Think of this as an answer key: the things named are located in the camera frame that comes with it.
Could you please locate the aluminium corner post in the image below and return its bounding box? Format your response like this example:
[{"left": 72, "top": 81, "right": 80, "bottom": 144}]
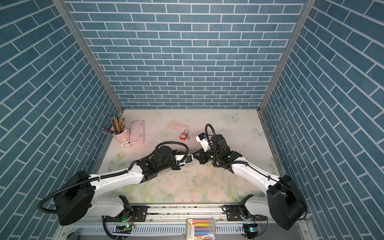
[
  {"left": 52, "top": 0, "right": 124, "bottom": 113},
  {"left": 259, "top": 0, "right": 316, "bottom": 113}
]

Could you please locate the pink pencil cup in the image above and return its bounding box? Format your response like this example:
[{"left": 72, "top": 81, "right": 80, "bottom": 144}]
[{"left": 114, "top": 129, "right": 132, "bottom": 148}]

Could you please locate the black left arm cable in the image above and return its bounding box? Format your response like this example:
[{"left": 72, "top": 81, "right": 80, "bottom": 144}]
[{"left": 36, "top": 141, "right": 190, "bottom": 240}]

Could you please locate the red padlock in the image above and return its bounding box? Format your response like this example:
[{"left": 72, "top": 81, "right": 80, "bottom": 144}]
[{"left": 180, "top": 129, "right": 189, "bottom": 141}]

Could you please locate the aluminium corner post right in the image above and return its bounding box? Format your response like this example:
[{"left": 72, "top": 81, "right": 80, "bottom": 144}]
[{"left": 259, "top": 0, "right": 316, "bottom": 113}]

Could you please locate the aluminium corner post left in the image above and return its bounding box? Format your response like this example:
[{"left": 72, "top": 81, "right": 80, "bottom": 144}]
[{"left": 52, "top": 0, "right": 124, "bottom": 113}]

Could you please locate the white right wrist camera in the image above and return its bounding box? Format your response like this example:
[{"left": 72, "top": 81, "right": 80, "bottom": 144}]
[{"left": 196, "top": 133, "right": 211, "bottom": 152}]

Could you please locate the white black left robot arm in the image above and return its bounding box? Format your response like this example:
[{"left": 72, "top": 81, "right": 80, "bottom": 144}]
[{"left": 54, "top": 146, "right": 193, "bottom": 226}]

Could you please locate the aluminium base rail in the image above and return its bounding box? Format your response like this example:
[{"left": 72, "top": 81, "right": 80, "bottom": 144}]
[{"left": 53, "top": 204, "right": 318, "bottom": 240}]

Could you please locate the marker pen box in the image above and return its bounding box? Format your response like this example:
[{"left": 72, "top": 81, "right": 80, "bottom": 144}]
[{"left": 186, "top": 218, "right": 216, "bottom": 240}]

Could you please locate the pink pencil case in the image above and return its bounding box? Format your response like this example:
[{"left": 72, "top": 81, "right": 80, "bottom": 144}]
[{"left": 130, "top": 120, "right": 145, "bottom": 146}]

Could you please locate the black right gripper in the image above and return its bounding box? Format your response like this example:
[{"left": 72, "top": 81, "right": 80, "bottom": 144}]
[{"left": 191, "top": 147, "right": 222, "bottom": 164}]

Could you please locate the coloured pencils bundle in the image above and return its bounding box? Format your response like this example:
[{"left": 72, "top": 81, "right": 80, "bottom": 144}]
[{"left": 103, "top": 117, "right": 126, "bottom": 135}]

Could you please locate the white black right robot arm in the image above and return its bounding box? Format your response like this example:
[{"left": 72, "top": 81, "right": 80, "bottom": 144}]
[{"left": 193, "top": 133, "right": 308, "bottom": 230}]

